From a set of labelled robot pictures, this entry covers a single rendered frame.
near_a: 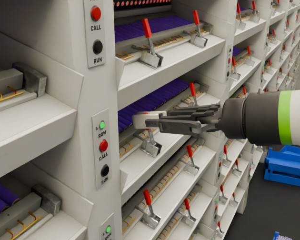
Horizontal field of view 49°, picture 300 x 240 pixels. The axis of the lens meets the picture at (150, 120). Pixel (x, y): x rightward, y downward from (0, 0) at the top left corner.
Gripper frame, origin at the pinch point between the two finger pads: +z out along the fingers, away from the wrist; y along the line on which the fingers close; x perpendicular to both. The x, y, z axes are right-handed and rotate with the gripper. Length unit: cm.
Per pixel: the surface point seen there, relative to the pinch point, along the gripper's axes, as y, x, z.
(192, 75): 44.4, 0.0, 7.5
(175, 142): 8.2, -8.4, -0.9
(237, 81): 69, -8, -1
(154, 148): -1.0, -6.0, -0.4
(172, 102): 21.6, -2.3, 5.1
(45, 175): -25.6, 0.0, 4.7
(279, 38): 184, -7, 0
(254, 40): 115, 2, 1
